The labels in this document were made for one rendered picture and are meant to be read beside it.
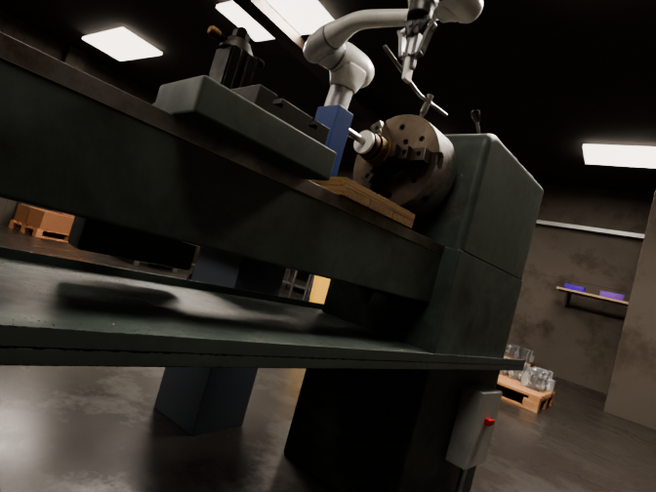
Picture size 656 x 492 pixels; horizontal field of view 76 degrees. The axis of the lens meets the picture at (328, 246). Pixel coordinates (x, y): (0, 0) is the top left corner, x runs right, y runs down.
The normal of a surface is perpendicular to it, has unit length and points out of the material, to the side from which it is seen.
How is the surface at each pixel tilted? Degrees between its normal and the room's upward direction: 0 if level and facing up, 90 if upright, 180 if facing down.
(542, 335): 90
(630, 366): 90
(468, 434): 90
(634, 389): 90
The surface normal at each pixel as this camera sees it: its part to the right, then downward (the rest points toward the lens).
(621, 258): -0.55, -0.19
